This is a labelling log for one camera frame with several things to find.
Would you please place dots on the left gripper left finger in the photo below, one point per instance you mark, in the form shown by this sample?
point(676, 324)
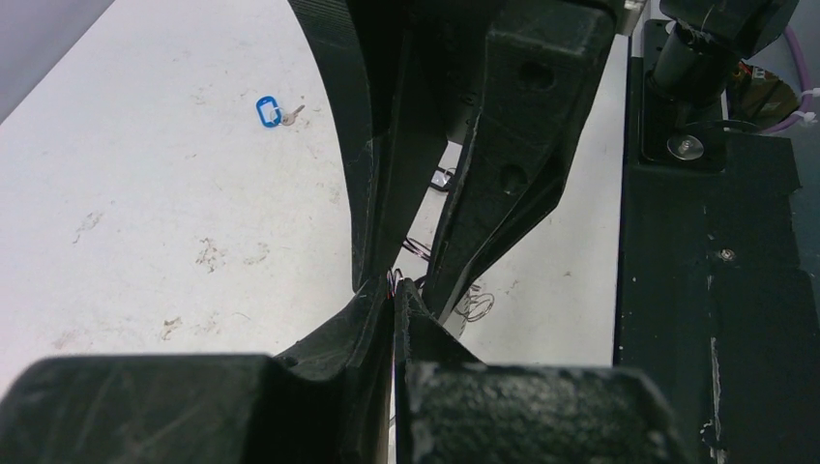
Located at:
point(323, 400)

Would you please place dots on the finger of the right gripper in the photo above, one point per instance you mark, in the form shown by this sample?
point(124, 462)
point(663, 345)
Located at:
point(542, 63)
point(402, 79)

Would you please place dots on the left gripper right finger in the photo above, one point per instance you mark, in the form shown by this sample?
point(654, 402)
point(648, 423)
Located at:
point(453, 408)

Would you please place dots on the clear plastic keyring holder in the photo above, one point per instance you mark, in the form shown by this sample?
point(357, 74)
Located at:
point(459, 237)

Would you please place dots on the blue tagged key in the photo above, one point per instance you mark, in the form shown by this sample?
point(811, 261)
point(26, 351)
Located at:
point(271, 115)

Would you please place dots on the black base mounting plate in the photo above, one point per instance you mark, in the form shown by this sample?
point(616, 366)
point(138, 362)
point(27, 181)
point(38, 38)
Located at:
point(713, 304)

